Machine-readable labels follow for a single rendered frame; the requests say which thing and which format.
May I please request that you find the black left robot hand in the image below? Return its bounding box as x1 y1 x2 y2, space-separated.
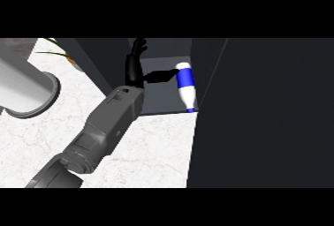
125 37 182 89

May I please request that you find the dark grey cabinet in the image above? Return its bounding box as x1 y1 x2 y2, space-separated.
54 37 230 117

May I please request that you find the dark grey cabinet door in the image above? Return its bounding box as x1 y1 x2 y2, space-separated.
187 37 334 189

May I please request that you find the white bottle with blue label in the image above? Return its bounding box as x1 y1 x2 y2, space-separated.
175 61 199 114

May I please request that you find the green potted plant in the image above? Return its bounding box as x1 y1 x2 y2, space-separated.
34 37 85 72

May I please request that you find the pale grey cylinder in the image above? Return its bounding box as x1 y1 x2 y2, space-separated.
0 41 61 119

